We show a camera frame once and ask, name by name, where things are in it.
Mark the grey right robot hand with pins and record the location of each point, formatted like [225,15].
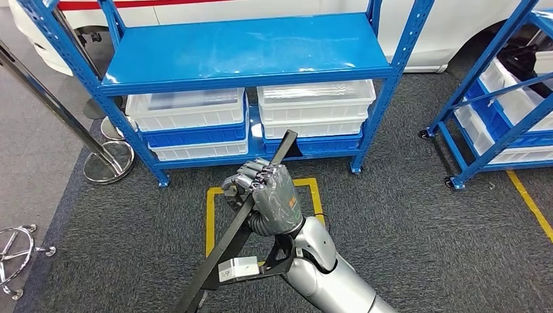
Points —
[276,198]

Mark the black plastic plate holder part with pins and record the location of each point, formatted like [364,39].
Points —
[224,246]

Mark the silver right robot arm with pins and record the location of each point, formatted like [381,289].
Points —
[328,281]

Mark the blue metal shelf rack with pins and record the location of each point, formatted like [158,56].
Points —
[216,43]
[475,71]

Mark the yellow floor tape square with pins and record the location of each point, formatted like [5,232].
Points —
[531,207]
[210,216]

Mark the blue plastic bin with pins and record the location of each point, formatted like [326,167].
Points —
[328,144]
[194,136]
[492,121]

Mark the white car with red stripe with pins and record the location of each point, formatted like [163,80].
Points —
[453,26]

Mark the black stool with chrome base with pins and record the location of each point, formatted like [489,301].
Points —
[17,255]

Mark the black parts pile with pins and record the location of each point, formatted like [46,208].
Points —
[518,65]

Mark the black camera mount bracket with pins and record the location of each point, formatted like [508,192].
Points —
[278,255]

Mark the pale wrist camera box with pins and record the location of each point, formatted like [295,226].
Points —
[237,270]

